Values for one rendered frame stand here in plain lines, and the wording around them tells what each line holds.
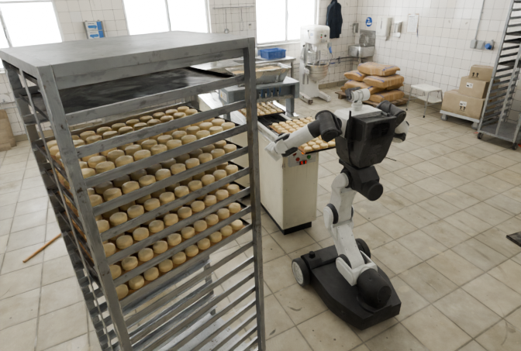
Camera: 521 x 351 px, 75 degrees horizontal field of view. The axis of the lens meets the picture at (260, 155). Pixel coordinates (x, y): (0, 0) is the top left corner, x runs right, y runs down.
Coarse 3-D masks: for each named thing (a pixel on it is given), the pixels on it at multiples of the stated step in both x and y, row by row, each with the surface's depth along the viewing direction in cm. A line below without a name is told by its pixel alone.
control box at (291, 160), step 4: (296, 152) 266; (300, 152) 268; (292, 156) 266; (296, 156) 268; (300, 156) 269; (304, 156) 271; (312, 156) 274; (288, 160) 269; (292, 160) 268; (296, 160) 269; (300, 160) 271; (304, 160) 272; (308, 160) 274; (312, 160) 276; (288, 164) 270; (292, 164) 270; (296, 164) 271; (300, 164) 272
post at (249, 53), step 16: (256, 96) 121; (256, 112) 123; (256, 128) 126; (256, 144) 128; (256, 160) 131; (256, 176) 134; (256, 192) 136; (256, 208) 139; (256, 224) 143; (256, 240) 146; (256, 256) 151; (256, 272) 155; (256, 288) 160; (256, 304) 165
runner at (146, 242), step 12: (240, 192) 135; (216, 204) 127; (228, 204) 132; (192, 216) 121; (204, 216) 125; (168, 228) 115; (180, 228) 118; (144, 240) 110; (156, 240) 113; (120, 252) 105; (132, 252) 108
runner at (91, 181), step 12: (228, 132) 121; (240, 132) 125; (192, 144) 112; (204, 144) 115; (156, 156) 103; (168, 156) 107; (120, 168) 97; (132, 168) 99; (96, 180) 93; (108, 180) 95
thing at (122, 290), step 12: (228, 228) 143; (240, 228) 146; (204, 240) 137; (216, 240) 138; (180, 252) 131; (192, 252) 131; (168, 264) 125; (180, 264) 128; (144, 276) 121; (156, 276) 121; (120, 288) 115; (132, 288) 117
